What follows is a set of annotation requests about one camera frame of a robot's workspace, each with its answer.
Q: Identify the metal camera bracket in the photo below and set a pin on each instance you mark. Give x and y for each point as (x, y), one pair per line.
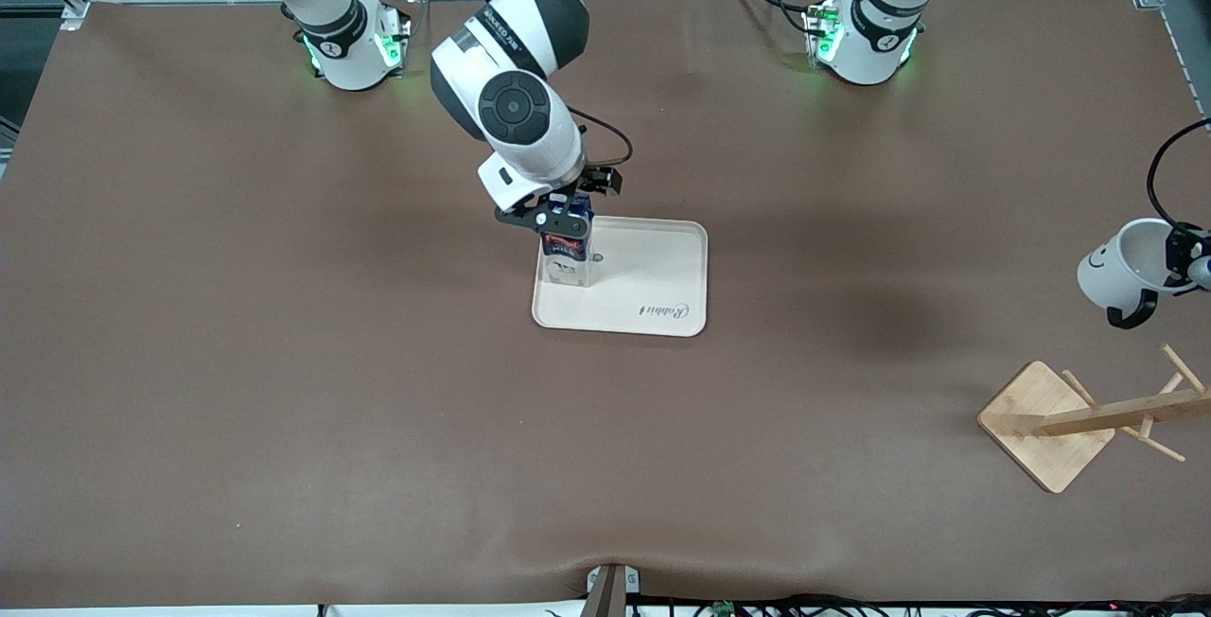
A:
(613, 590)

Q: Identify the blue white milk carton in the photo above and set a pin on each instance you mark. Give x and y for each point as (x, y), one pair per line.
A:
(566, 257)

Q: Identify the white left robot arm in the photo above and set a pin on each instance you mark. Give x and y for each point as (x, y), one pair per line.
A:
(875, 26)

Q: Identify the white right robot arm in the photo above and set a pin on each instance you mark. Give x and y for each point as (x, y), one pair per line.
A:
(511, 106)

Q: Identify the wooden cup rack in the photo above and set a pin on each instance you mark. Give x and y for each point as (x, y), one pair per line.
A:
(1041, 423)

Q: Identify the table cover mat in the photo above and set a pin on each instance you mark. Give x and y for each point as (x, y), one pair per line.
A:
(284, 361)

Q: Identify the beige rectangular tray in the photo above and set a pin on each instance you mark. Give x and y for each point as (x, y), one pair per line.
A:
(643, 276)

